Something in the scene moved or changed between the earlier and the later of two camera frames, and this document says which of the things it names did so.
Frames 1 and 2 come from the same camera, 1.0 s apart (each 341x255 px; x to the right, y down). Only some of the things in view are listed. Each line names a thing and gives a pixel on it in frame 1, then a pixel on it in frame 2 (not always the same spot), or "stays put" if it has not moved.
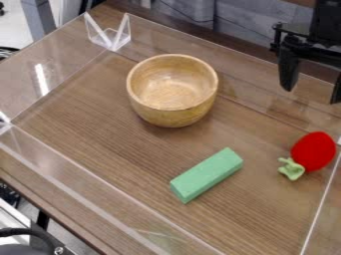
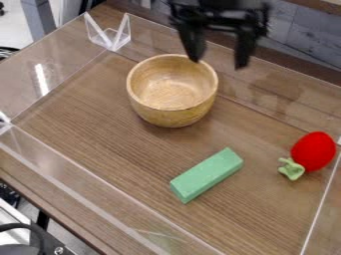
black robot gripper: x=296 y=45 to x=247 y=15
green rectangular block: x=205 y=175 stays put
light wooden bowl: x=171 y=90 stays put
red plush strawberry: x=313 y=151 stays put
